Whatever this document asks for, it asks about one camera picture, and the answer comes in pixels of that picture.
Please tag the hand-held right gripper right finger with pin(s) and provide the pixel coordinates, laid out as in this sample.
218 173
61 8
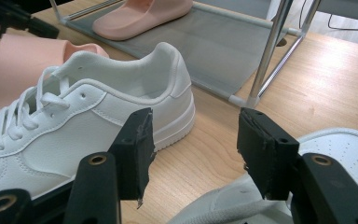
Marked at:
264 149

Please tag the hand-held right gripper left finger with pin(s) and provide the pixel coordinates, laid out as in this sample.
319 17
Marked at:
136 149

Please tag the pink slipper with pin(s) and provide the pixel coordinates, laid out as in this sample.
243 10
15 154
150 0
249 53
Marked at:
18 62
143 18

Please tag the white sneaker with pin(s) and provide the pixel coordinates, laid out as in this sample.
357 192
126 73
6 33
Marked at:
338 146
74 130

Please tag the grey metal shoe rack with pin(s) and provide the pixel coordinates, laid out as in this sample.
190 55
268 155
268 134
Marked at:
217 56

